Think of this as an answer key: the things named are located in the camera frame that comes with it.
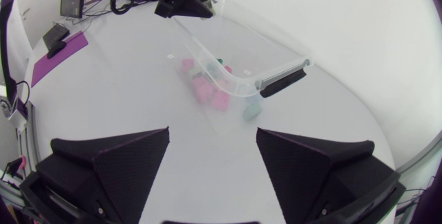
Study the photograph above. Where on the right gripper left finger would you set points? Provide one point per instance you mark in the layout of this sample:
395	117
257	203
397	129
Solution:
117	168

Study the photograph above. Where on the black computer mouse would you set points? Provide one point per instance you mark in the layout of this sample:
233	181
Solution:
57	48

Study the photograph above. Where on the pink toy brick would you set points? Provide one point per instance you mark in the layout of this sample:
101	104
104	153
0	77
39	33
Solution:
228	69
188	65
220	101
203	91

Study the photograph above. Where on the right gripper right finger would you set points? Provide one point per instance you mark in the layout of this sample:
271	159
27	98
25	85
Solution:
310	168

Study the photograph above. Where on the lime green toy brick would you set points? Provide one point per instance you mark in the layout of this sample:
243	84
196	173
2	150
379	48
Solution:
195	72

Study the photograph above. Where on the blue toy brick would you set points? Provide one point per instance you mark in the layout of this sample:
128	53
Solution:
255	100

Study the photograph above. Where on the dark mat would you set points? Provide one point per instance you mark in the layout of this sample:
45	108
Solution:
70	48

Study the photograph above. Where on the black keyboard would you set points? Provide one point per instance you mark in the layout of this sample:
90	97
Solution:
55	34

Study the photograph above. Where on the clear plastic container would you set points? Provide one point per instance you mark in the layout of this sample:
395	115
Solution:
248	44

